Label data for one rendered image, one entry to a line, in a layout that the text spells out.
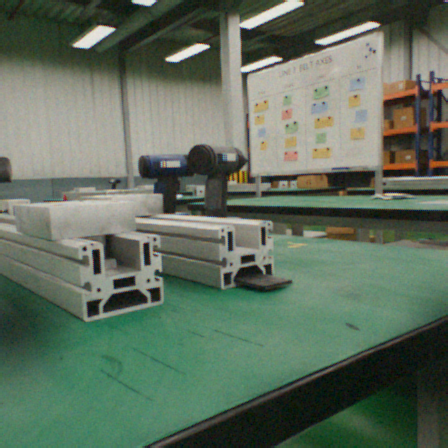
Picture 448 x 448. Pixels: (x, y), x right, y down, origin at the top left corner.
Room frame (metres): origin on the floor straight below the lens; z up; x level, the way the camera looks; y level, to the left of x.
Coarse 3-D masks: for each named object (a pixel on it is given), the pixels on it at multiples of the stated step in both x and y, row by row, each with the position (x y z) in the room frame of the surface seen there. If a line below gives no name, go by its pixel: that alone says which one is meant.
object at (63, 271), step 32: (0, 224) 0.83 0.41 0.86; (0, 256) 0.78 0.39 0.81; (32, 256) 0.62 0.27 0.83; (64, 256) 0.55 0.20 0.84; (96, 256) 0.50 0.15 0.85; (128, 256) 0.55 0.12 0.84; (160, 256) 0.54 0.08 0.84; (32, 288) 0.63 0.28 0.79; (64, 288) 0.52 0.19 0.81; (96, 288) 0.49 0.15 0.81; (128, 288) 0.51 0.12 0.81; (160, 288) 0.54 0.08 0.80
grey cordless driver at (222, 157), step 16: (192, 160) 0.88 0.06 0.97; (208, 160) 0.86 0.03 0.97; (224, 160) 0.90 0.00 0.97; (240, 160) 0.96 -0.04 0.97; (208, 176) 0.91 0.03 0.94; (224, 176) 0.92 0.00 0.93; (208, 192) 0.89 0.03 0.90; (224, 192) 0.92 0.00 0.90; (208, 208) 0.89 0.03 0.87; (224, 208) 0.91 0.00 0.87
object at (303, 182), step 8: (304, 176) 5.47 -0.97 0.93; (312, 176) 5.36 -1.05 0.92; (320, 176) 5.37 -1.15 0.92; (304, 184) 5.47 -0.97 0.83; (312, 184) 5.36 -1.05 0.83; (320, 184) 5.37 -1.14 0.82; (328, 232) 4.68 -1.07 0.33; (336, 232) 4.64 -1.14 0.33; (344, 232) 4.60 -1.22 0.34; (352, 232) 4.57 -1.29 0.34; (352, 240) 4.61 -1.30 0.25
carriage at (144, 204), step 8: (112, 200) 0.85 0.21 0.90; (120, 200) 0.86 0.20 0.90; (128, 200) 0.87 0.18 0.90; (136, 200) 0.88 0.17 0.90; (144, 200) 0.89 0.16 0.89; (152, 200) 0.90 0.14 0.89; (160, 200) 0.91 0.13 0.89; (136, 208) 0.88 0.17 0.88; (144, 208) 0.89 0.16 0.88; (152, 208) 0.90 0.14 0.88; (160, 208) 0.91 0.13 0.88; (136, 216) 0.89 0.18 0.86
